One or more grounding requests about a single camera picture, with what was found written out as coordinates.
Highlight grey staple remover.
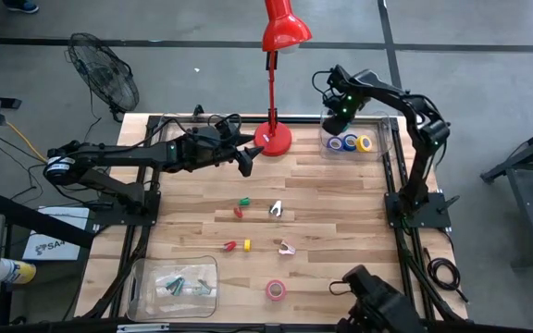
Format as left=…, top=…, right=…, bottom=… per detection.
left=194, top=279, right=214, bottom=297

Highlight black stand beam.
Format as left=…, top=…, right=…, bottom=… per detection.
left=0, top=191, right=96, bottom=250

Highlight pink tape roll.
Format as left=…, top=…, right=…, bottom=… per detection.
left=265, top=278, right=288, bottom=302

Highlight black coiled cable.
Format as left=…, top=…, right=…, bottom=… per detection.
left=425, top=248, right=470, bottom=304

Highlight white yellow bottle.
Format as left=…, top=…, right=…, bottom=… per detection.
left=0, top=257, right=37, bottom=285

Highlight yellow extension cord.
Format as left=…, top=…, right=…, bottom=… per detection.
left=0, top=95, right=50, bottom=164

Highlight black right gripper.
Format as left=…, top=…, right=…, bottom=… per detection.
left=322, top=64, right=367, bottom=137

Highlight red desk lamp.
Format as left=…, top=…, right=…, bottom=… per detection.
left=253, top=0, right=313, bottom=157

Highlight black floor fan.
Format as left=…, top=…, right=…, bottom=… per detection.
left=66, top=31, right=141, bottom=122

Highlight person's shoe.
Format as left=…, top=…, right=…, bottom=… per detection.
left=2, top=0, right=40, bottom=14

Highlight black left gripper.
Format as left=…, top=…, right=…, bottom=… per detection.
left=173, top=124, right=266, bottom=179

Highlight white printed sheet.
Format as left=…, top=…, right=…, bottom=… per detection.
left=21, top=206, right=91, bottom=262

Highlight teal staple remover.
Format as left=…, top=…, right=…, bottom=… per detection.
left=164, top=276, right=186, bottom=297

